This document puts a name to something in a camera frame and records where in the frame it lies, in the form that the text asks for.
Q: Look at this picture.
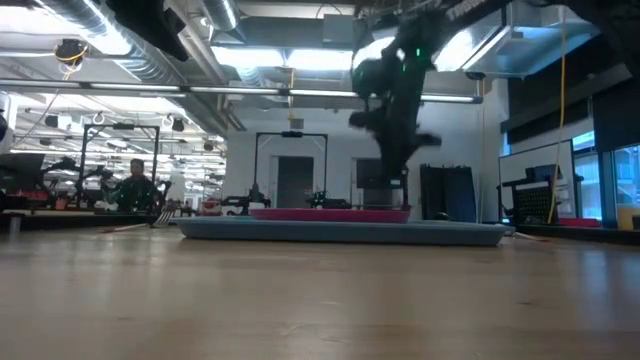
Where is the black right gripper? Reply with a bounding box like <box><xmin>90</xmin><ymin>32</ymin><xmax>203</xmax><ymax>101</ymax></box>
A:
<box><xmin>349</xmin><ymin>49</ymin><xmax>444</xmax><ymax>182</ymax></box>

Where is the red plastic plate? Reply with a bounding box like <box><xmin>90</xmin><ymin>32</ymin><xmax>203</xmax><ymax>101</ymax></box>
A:
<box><xmin>248</xmin><ymin>207</ymin><xmax>412</xmax><ymax>225</ymax></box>

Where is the blue plastic tray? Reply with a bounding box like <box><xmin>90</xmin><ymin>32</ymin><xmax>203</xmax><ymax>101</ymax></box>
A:
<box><xmin>172</xmin><ymin>215</ymin><xmax>516</xmax><ymax>247</ymax></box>

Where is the metal fork orange handle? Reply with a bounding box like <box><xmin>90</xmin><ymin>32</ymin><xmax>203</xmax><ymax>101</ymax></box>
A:
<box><xmin>98</xmin><ymin>209</ymin><xmax>175</xmax><ymax>235</ymax></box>

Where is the black monitor cart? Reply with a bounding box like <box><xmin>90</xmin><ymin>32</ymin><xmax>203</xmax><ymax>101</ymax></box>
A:
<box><xmin>355</xmin><ymin>158</ymin><xmax>410</xmax><ymax>211</ymax></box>

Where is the dark folding panel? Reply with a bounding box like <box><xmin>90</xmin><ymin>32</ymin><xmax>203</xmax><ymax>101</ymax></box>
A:
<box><xmin>419</xmin><ymin>163</ymin><xmax>477</xmax><ymax>225</ymax></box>

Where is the dark grey door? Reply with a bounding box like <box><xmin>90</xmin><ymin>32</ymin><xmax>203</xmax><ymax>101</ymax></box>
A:
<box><xmin>276</xmin><ymin>155</ymin><xmax>315</xmax><ymax>209</ymax></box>

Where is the whiteboard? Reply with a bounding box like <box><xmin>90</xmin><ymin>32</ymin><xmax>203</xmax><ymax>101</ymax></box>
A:
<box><xmin>497</xmin><ymin>139</ymin><xmax>576</xmax><ymax>224</ymax></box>

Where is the black perforated desk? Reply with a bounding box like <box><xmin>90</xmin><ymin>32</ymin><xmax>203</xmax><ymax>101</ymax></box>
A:
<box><xmin>496</xmin><ymin>163</ymin><xmax>585</xmax><ymax>226</ymax></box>

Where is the bright ceiling light panel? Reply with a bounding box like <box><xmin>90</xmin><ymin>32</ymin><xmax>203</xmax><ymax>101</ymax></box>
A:
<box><xmin>210</xmin><ymin>45</ymin><xmax>355</xmax><ymax>72</ymax></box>

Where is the long ceiling tube light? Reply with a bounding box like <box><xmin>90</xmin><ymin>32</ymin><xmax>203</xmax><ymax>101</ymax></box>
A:
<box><xmin>0</xmin><ymin>78</ymin><xmax>484</xmax><ymax>105</ymax></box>

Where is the flat red bin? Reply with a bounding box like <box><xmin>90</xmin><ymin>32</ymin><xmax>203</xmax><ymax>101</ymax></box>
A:
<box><xmin>558</xmin><ymin>217</ymin><xmax>601</xmax><ymax>229</ymax></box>

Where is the dark background table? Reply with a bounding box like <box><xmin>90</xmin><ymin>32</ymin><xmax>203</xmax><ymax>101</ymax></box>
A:
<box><xmin>0</xmin><ymin>212</ymin><xmax>157</xmax><ymax>234</ymax></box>
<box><xmin>514</xmin><ymin>223</ymin><xmax>640</xmax><ymax>246</ymax></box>

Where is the yellow container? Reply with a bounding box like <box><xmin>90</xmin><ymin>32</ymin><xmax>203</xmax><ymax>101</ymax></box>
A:
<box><xmin>616</xmin><ymin>204</ymin><xmax>640</xmax><ymax>231</ymax></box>

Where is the person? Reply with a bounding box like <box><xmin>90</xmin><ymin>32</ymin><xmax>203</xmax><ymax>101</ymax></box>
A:
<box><xmin>117</xmin><ymin>158</ymin><xmax>162</xmax><ymax>214</ymax></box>

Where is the black monitor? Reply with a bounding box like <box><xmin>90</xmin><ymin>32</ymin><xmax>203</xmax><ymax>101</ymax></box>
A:
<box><xmin>0</xmin><ymin>152</ymin><xmax>46</xmax><ymax>192</ymax></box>

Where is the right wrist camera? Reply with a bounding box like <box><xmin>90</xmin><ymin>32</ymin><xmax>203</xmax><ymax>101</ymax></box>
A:
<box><xmin>351</xmin><ymin>57</ymin><xmax>386</xmax><ymax>100</ymax></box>

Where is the black gantry frame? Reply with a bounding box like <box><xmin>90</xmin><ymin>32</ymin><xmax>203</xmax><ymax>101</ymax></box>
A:
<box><xmin>79</xmin><ymin>123</ymin><xmax>161</xmax><ymax>209</ymax></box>
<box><xmin>253</xmin><ymin>130</ymin><xmax>329</xmax><ymax>209</ymax></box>

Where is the yellow hanging cable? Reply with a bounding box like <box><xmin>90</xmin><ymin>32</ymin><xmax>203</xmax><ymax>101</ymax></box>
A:
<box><xmin>546</xmin><ymin>0</ymin><xmax>569</xmax><ymax>225</ymax></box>

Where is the silver metal duct hood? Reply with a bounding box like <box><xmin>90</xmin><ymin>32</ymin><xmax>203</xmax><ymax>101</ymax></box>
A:
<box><xmin>432</xmin><ymin>0</ymin><xmax>601</xmax><ymax>80</ymax></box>

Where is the small silver ventilation duct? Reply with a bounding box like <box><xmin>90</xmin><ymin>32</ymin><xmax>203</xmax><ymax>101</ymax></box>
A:
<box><xmin>202</xmin><ymin>0</ymin><xmax>241</xmax><ymax>32</ymax></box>

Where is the black yellow cable reel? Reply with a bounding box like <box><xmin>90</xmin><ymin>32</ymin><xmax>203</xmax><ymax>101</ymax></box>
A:
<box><xmin>53</xmin><ymin>38</ymin><xmax>90</xmax><ymax>66</ymax></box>

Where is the large silver ventilation duct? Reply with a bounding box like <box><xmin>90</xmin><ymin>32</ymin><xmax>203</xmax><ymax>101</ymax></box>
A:
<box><xmin>37</xmin><ymin>0</ymin><xmax>181</xmax><ymax>86</ymax></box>

